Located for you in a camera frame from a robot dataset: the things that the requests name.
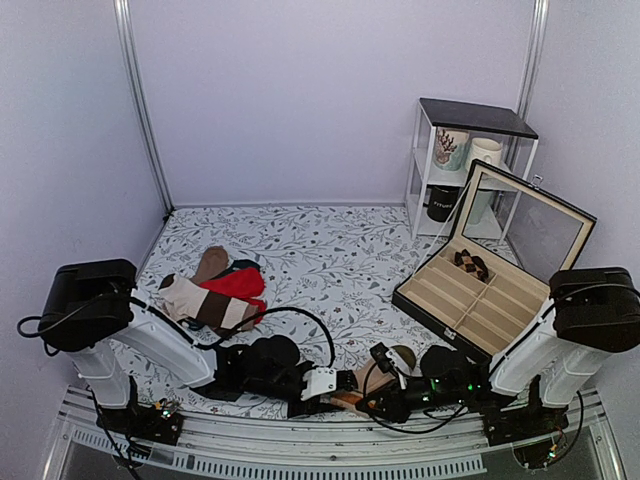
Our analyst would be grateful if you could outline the brown beige block sock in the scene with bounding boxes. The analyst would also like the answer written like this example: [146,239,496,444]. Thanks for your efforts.
[159,274,259,334]

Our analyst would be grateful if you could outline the brown argyle rolled sock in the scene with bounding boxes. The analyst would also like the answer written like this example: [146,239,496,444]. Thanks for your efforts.
[453,249,489,282]

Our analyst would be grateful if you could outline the red sock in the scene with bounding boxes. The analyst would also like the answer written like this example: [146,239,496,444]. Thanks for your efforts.
[197,269,266,313]

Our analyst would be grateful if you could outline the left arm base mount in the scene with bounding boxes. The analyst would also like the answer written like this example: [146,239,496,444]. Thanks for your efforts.
[96,377,184,446]

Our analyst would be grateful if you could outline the beige striped ribbed sock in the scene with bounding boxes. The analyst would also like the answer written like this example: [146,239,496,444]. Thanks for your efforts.
[329,345,416,412]

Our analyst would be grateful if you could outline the black mug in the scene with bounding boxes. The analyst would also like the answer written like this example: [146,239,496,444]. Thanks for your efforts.
[425,185,461,223]

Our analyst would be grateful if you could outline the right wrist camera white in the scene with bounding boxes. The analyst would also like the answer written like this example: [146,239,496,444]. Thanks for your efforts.
[367,342,416,390]

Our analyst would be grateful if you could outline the tan brown sock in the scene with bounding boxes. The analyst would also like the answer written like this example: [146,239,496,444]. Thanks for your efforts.
[191,246,229,285]

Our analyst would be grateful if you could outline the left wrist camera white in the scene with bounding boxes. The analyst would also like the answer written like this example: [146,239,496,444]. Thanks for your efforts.
[300,367,337,401]

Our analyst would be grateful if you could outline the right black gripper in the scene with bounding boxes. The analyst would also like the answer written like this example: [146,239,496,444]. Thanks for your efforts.
[359,379,468,425]

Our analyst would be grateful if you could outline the dark green sock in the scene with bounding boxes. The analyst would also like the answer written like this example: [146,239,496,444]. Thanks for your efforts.
[217,259,261,278]

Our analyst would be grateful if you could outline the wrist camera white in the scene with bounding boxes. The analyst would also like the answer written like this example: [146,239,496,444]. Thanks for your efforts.
[300,367,337,401]
[367,342,416,390]

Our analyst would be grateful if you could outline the floral tablecloth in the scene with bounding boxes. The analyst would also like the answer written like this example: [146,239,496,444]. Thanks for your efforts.
[138,206,440,369]

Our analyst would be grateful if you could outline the aluminium front rail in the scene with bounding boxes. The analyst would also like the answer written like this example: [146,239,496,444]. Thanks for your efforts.
[42,389,626,480]

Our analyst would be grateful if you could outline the pale green mug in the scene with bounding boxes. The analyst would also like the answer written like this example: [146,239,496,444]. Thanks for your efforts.
[467,190,494,226]

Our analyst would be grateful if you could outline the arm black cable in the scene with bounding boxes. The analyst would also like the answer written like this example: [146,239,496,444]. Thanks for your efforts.
[362,282,640,435]
[17,289,336,371]

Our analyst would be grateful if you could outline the white frame glass shelf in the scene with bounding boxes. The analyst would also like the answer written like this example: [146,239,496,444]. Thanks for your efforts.
[405,98,539,237]

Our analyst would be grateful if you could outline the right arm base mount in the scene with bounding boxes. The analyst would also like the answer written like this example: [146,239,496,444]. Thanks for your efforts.
[480,375,585,471]

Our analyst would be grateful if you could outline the floral pattern mug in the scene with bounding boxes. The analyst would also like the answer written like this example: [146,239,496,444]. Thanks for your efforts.
[434,127,469,171]

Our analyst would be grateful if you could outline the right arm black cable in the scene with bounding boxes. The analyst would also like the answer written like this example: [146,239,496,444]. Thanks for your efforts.
[362,282,640,435]

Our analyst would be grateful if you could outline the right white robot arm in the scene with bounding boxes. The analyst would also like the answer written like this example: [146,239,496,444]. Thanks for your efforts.
[356,267,639,436]

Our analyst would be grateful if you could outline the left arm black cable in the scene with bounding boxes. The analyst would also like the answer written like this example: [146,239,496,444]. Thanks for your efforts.
[17,289,336,371]

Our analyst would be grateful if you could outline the black compartment organizer box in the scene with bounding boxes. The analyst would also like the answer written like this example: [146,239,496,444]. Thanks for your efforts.
[392,160,597,363]

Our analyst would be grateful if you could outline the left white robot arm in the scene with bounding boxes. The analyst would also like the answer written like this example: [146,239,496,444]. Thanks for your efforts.
[17,259,358,434]

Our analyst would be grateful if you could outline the cream white mug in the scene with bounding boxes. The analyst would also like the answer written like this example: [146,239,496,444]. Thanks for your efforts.
[465,137,503,171]

